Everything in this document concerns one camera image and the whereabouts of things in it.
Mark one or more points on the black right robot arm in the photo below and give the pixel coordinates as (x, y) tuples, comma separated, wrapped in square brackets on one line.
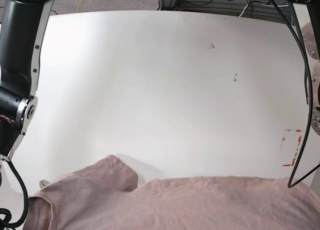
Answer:
[(22, 32)]

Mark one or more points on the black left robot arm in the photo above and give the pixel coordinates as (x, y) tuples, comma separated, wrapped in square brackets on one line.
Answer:
[(309, 97)]

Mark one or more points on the red tape marking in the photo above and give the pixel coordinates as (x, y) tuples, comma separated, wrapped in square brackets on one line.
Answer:
[(290, 146)]

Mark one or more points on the dusty pink T-shirt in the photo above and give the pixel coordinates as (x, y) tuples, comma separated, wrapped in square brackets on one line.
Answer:
[(168, 148)]

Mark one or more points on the left table grommet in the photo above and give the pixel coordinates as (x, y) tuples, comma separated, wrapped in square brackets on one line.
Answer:
[(43, 183)]

